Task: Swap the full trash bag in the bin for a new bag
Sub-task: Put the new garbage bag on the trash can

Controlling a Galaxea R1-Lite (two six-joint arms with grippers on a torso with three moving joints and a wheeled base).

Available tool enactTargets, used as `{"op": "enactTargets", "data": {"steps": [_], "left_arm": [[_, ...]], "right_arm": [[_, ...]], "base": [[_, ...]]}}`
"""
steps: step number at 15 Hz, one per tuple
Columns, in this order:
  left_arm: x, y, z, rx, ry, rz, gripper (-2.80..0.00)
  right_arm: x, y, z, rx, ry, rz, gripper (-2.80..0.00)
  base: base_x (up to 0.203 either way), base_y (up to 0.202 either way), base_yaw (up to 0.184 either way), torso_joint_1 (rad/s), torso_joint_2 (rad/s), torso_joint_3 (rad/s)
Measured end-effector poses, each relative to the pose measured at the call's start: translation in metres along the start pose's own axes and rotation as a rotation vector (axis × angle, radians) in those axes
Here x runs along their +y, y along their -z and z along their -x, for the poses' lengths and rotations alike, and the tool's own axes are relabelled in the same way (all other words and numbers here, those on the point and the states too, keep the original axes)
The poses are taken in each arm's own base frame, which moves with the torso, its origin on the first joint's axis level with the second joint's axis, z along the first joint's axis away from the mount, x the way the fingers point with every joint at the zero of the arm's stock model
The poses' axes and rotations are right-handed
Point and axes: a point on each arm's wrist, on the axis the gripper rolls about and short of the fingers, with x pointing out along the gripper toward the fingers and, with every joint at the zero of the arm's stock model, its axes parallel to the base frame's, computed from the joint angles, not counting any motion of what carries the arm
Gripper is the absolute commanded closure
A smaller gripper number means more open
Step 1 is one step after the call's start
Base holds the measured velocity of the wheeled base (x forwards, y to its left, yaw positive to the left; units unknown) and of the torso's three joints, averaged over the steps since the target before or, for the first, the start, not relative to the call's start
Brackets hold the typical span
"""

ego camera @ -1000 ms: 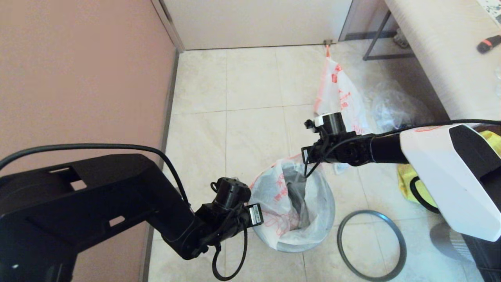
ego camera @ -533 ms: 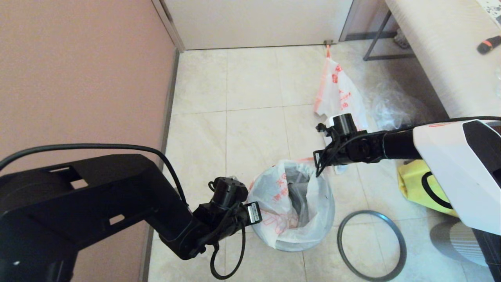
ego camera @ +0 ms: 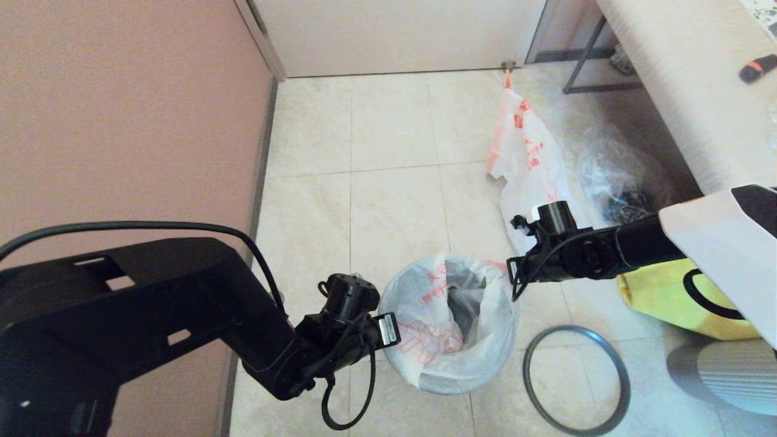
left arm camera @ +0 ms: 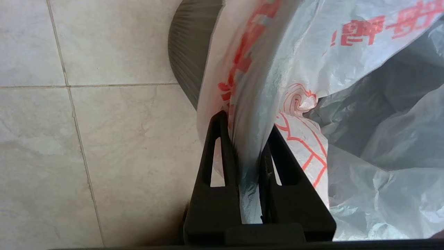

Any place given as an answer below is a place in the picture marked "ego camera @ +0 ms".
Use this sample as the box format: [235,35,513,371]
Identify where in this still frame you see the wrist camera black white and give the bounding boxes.
[319,273,381,320]
[511,202,579,239]

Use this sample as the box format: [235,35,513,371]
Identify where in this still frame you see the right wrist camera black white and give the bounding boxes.
[511,202,579,239]

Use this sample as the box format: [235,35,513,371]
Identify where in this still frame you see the small white object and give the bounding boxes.
[609,46,635,76]

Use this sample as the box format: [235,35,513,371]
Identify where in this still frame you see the white door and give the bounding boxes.
[252,0,550,78]

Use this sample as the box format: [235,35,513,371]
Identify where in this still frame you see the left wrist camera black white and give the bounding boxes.
[319,273,381,320]

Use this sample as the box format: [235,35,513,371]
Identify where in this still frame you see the beige table with metal legs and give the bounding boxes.
[562,18,711,201]

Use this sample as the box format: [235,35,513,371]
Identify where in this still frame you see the dark items in clear bag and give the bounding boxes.
[604,191,647,226]

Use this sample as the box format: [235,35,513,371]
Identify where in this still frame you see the grey ribbed robot base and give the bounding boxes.
[665,337,777,418]

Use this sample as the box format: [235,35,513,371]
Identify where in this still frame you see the grey door frame post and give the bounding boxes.
[234,0,289,84]

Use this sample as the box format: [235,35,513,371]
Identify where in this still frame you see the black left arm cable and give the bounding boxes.
[0,220,377,430]

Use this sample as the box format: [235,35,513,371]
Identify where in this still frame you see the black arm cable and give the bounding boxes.
[0,220,377,430]
[512,228,615,302]

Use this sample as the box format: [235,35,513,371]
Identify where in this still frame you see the clear plastic bag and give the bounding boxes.
[571,124,676,230]

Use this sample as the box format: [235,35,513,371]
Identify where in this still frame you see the black-printed white paper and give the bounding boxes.
[738,0,777,38]

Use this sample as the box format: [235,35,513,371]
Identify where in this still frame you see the grey bin rim ring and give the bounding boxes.
[523,326,631,436]

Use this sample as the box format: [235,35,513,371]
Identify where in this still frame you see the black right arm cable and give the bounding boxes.
[512,228,615,302]

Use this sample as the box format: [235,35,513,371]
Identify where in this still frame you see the black and red marker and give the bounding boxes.
[739,53,777,84]

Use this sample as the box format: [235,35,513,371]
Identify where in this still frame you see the yellow non-woven bag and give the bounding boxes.
[616,258,764,342]

